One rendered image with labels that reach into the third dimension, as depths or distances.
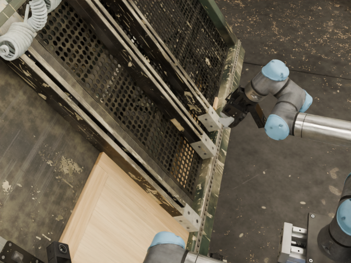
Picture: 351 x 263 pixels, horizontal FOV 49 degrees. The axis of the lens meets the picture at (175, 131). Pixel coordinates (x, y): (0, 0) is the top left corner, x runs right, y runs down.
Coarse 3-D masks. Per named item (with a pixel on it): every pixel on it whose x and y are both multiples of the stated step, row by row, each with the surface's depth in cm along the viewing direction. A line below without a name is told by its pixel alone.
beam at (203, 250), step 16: (240, 48) 260; (240, 64) 252; (224, 80) 233; (224, 96) 221; (224, 144) 206; (208, 160) 191; (224, 160) 201; (208, 176) 184; (192, 208) 175; (208, 208) 177; (208, 224) 174; (192, 240) 162; (208, 240) 171
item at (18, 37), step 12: (24, 0) 93; (48, 0) 113; (60, 0) 111; (12, 12) 90; (48, 12) 108; (0, 24) 86; (12, 24) 98; (24, 24) 98; (12, 36) 95; (24, 36) 97; (0, 48) 92; (24, 48) 97; (12, 60) 96
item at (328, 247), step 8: (328, 224) 145; (320, 232) 146; (328, 232) 141; (320, 240) 144; (328, 240) 140; (320, 248) 145; (328, 248) 142; (336, 248) 138; (344, 248) 137; (328, 256) 142; (336, 256) 140; (344, 256) 139
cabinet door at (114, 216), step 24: (96, 168) 132; (120, 168) 141; (96, 192) 129; (120, 192) 138; (144, 192) 149; (72, 216) 119; (96, 216) 127; (120, 216) 136; (144, 216) 146; (168, 216) 157; (72, 240) 116; (96, 240) 124; (120, 240) 133; (144, 240) 142
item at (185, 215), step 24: (0, 0) 106; (24, 72) 115; (48, 72) 119; (48, 96) 121; (72, 96) 124; (72, 120) 127; (96, 120) 130; (96, 144) 134; (120, 144) 137; (144, 168) 145; (168, 192) 153; (192, 216) 161
